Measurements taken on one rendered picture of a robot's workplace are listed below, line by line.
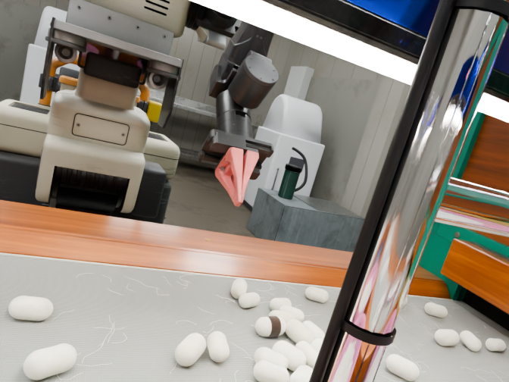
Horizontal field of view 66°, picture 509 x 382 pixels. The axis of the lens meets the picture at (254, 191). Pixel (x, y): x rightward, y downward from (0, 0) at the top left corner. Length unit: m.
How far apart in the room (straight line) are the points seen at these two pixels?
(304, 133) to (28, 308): 3.73
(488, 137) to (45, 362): 0.80
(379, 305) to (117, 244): 0.43
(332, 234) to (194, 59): 3.91
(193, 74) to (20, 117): 5.20
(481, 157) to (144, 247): 0.65
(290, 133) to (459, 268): 3.28
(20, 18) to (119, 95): 5.99
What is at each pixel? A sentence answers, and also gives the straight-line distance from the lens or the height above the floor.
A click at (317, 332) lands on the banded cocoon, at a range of 0.48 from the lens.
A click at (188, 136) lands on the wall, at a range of 6.40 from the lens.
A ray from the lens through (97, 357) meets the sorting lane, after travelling 0.39.
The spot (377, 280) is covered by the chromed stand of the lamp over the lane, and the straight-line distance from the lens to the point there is 0.17.
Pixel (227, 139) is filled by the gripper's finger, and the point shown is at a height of 0.93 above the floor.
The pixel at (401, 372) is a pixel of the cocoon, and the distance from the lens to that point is 0.50.
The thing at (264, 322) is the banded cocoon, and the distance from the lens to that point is 0.46.
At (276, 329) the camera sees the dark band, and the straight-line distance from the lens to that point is 0.46.
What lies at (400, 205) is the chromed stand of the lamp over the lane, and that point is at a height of 0.95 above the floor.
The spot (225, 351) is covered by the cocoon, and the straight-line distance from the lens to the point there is 0.40.
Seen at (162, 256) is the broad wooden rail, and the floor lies 0.75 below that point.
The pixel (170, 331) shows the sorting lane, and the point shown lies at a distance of 0.43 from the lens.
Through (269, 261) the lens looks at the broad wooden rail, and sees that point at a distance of 0.62.
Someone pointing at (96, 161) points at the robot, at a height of 0.77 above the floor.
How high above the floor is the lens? 0.97
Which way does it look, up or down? 11 degrees down
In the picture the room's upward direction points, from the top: 16 degrees clockwise
